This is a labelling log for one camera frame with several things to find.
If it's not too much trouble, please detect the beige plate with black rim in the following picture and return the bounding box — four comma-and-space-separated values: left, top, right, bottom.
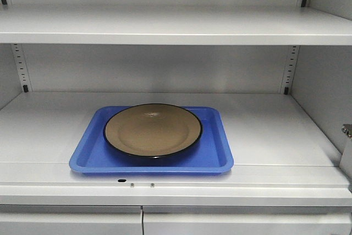
104, 103, 202, 157

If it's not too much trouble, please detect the blue plastic tray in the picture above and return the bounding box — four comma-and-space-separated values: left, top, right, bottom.
69, 103, 234, 175

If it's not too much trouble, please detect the grey metal cabinet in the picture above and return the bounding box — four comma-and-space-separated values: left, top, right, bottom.
1, 0, 351, 234

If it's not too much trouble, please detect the grey cabinet upper shelf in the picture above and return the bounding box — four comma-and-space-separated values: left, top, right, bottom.
1, 5, 351, 46

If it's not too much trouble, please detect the metal door hinge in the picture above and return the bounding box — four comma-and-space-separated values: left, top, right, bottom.
342, 124, 352, 139

